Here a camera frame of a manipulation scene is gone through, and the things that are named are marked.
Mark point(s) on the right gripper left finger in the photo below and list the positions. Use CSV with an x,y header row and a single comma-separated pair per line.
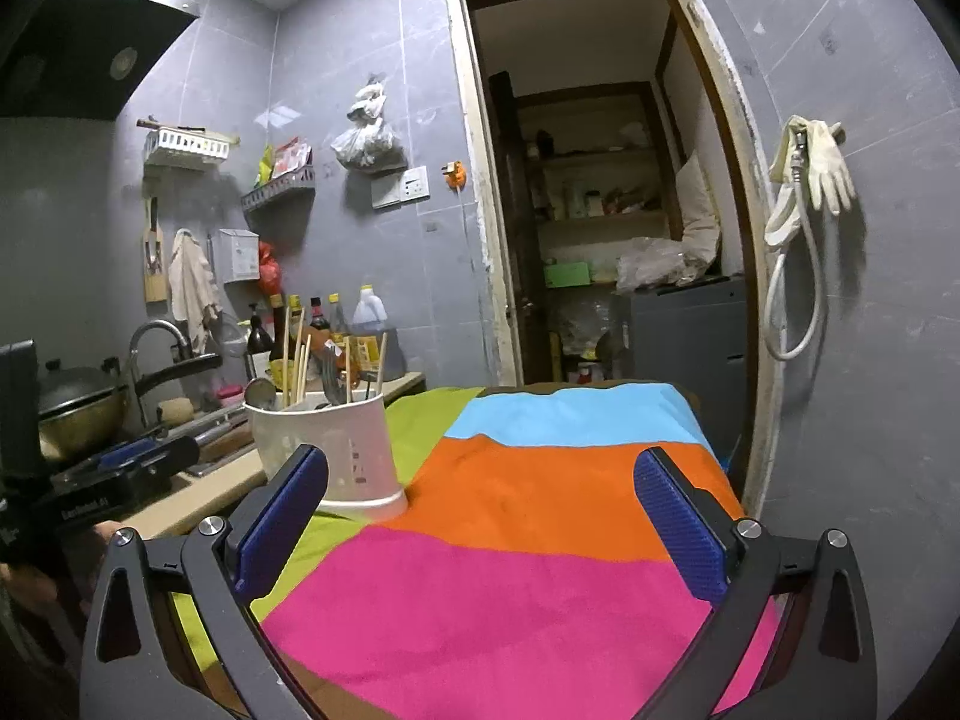
x,y
136,662

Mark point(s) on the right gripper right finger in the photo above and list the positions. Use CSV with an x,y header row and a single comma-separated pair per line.
x,y
821,661

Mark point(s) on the large steel spoon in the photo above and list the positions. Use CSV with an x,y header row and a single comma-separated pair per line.
x,y
260,394

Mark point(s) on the wooden chopstick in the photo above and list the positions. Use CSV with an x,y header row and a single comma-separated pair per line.
x,y
304,367
347,363
285,359
381,363
295,396

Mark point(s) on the steel fork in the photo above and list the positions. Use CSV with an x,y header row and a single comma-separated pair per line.
x,y
330,358

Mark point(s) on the chrome kitchen faucet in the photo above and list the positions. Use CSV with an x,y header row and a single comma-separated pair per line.
x,y
156,345

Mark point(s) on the person's left hand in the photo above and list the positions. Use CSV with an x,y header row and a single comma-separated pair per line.
x,y
32,587

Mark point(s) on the black wok pan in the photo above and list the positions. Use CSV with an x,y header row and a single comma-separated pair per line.
x,y
79,408

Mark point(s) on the gas stove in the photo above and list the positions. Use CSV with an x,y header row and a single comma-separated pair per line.
x,y
123,481

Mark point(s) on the wooden knife holder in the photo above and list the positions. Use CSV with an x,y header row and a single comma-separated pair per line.
x,y
153,259

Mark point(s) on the hanging beige towel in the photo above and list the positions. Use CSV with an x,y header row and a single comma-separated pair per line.
x,y
195,299

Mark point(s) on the dark wine bottle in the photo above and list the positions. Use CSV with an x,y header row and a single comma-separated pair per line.
x,y
258,347

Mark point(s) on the white plastic utensil holder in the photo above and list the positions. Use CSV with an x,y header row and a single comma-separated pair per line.
x,y
363,481

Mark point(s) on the colourful patchwork table cloth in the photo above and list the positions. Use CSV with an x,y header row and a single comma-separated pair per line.
x,y
524,579

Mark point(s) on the red plastic bag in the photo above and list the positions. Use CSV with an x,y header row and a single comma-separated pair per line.
x,y
270,274

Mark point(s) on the small clear sauce bottle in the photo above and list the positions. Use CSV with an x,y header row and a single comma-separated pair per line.
x,y
337,321

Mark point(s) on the dark grey cabinet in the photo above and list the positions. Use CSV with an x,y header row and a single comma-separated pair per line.
x,y
694,337

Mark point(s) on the large oil jug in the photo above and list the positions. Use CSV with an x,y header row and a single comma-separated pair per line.
x,y
368,322

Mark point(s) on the clear plastic bag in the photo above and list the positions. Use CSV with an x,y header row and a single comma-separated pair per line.
x,y
652,262

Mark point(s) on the white plastic bag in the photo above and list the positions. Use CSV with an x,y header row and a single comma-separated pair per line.
x,y
369,145

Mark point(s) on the black range hood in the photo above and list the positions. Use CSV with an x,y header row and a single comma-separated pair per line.
x,y
82,59

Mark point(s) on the cream rubber gloves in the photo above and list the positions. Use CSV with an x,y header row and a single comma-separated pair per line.
x,y
829,181

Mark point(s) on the white wall box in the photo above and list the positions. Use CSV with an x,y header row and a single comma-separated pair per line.
x,y
236,255

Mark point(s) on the white wall basket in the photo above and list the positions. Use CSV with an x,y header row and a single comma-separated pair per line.
x,y
193,148

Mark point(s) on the grey wall shelf rack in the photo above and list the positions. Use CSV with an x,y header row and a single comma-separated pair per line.
x,y
302,179

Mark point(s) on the white wall socket panel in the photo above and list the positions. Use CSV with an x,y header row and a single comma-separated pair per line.
x,y
400,187

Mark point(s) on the orange wall hook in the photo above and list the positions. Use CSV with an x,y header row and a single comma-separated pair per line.
x,y
455,175

